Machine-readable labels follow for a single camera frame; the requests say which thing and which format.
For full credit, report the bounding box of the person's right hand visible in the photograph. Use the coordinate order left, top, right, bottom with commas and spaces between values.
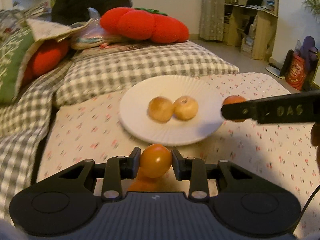
311, 123, 320, 147

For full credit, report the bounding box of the wooden shelf desk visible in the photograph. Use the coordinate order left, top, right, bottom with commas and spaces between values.
224, 0, 279, 60

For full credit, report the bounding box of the printed magazine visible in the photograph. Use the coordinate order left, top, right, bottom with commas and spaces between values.
101, 42, 150, 52

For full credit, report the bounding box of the white paper plate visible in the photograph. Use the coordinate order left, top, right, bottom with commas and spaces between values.
119, 74, 227, 147

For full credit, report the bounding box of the small tomato-shaped plush cushion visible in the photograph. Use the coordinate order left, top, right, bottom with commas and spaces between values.
24, 39, 70, 79

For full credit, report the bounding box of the large tomato-shaped plush cushion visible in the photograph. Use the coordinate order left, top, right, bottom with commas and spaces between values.
99, 7, 190, 43

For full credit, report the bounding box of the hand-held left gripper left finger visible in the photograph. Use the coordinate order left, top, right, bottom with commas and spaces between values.
59, 147, 142, 201

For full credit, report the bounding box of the red printed bag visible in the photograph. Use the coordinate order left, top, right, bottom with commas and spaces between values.
285, 50, 308, 90

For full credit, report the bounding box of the small orange tomato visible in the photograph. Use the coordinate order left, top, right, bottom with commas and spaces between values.
222, 95, 248, 123
140, 144, 173, 178

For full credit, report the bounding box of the white flat floor device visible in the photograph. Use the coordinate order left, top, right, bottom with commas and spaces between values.
265, 64, 285, 78

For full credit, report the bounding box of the pale patterned curtain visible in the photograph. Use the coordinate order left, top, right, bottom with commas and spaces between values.
199, 0, 227, 42

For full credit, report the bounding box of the green patterned pillow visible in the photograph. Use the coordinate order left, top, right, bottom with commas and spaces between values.
0, 26, 35, 103

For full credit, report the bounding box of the black flat board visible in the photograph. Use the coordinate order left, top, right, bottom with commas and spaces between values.
279, 49, 294, 78

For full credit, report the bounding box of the beige floral cloth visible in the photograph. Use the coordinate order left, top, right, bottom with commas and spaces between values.
25, 17, 93, 43

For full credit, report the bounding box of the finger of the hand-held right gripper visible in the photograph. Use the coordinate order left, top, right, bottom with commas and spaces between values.
221, 99, 258, 121

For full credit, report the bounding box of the black bag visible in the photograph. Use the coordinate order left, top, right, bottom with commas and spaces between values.
51, 0, 133, 28

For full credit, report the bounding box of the green houseplant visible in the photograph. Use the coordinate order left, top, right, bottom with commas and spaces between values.
300, 0, 320, 15

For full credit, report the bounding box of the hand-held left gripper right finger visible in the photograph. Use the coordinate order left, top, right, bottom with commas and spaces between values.
171, 147, 250, 201

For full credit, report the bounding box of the pile of plastic bags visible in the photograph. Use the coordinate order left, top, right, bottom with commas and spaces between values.
0, 2, 53, 40

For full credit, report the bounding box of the purple plush toy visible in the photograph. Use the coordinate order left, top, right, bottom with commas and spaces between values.
300, 35, 320, 73

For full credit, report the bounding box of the white floral bed sheet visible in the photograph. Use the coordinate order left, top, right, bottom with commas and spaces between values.
36, 72, 320, 230

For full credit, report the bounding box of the clear plastic bag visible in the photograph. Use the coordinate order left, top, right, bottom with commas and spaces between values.
70, 7, 125, 50

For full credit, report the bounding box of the thin black cable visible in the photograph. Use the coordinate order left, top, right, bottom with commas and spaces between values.
294, 182, 320, 233

